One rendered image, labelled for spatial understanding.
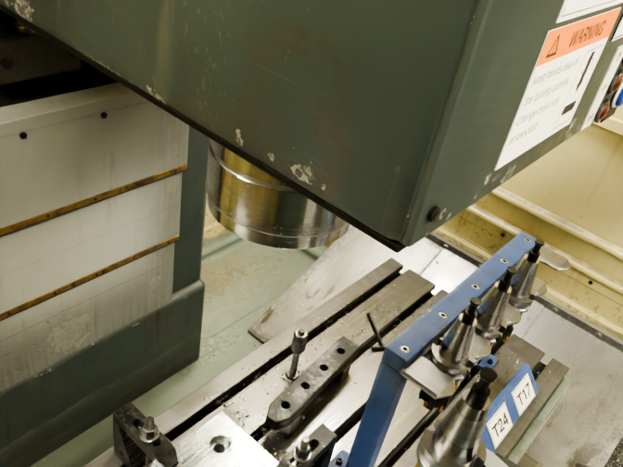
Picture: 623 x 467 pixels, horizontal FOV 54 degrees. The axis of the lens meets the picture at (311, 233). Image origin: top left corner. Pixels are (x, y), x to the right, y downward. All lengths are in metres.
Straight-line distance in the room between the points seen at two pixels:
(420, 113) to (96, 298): 0.95
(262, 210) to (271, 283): 1.38
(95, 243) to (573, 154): 1.08
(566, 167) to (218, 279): 1.05
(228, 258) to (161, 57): 1.52
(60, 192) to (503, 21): 0.79
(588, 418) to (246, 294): 0.99
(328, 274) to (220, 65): 1.34
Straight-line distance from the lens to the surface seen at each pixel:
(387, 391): 0.93
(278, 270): 1.99
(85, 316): 1.23
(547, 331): 1.71
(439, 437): 0.62
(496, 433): 1.25
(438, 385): 0.88
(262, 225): 0.57
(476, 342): 0.96
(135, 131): 1.06
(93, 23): 0.59
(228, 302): 1.85
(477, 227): 1.73
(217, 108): 0.48
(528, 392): 1.36
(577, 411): 1.63
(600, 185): 1.57
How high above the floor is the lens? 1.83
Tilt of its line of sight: 35 degrees down
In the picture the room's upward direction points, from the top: 12 degrees clockwise
